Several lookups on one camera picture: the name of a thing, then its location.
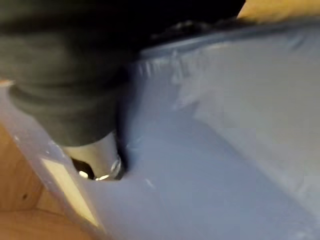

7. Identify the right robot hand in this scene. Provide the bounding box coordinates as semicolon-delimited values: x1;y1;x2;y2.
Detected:
0;0;247;181

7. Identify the blue folder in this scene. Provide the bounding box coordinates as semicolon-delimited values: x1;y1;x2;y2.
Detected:
0;17;320;240

